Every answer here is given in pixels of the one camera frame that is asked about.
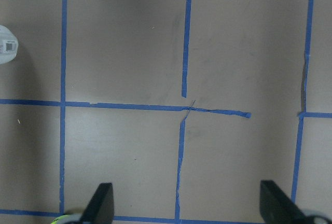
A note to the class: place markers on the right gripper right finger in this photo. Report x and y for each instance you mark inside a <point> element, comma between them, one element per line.
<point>276,206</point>

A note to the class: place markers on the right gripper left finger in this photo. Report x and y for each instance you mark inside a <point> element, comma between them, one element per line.
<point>100,209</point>

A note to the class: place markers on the white tennis ball can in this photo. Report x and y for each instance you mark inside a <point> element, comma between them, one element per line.
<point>9,45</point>

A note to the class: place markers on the middle yellow tennis ball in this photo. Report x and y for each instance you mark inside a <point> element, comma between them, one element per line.
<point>59,219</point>

